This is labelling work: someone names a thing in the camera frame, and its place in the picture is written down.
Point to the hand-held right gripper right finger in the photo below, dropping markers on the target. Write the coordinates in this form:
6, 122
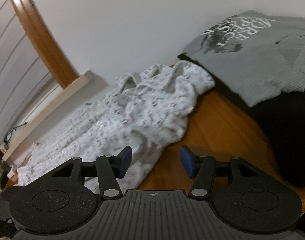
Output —
187, 161

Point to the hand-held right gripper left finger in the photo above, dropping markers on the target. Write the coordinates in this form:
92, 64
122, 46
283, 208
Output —
125, 161

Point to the white checker print garment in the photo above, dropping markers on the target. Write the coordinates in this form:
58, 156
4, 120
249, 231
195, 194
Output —
130, 110

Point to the white power strip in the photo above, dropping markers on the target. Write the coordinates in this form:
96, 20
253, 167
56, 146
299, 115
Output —
12, 173

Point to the beige window sill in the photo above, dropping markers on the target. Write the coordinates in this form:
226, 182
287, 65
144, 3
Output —
55, 105

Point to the black cloth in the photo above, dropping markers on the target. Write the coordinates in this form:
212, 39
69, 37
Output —
280, 135

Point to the grey printed sweatshirt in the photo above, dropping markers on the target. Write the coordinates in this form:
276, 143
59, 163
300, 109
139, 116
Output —
242, 62

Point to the white window blind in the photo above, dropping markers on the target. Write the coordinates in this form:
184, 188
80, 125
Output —
12, 67

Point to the wooden window frame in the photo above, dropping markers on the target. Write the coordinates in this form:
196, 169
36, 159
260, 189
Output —
42, 35

